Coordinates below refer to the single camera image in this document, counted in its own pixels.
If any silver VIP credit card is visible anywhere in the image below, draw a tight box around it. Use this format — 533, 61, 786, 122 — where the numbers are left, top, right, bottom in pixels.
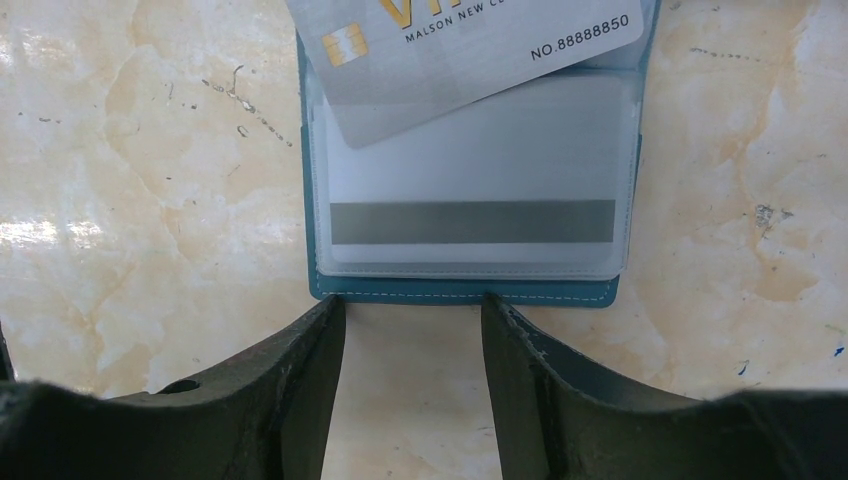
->
287, 0, 648, 147

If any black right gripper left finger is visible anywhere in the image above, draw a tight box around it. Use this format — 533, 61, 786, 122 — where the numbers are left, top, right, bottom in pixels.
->
1, 296, 346, 479

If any white credit card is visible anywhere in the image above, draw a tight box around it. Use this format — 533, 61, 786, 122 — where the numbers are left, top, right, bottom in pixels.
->
312, 73, 641, 277

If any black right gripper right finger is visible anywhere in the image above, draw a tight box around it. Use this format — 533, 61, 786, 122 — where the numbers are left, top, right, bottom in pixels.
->
481, 295, 847, 479

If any blue card holder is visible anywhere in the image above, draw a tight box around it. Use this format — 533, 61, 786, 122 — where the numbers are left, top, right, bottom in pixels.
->
296, 1, 659, 308

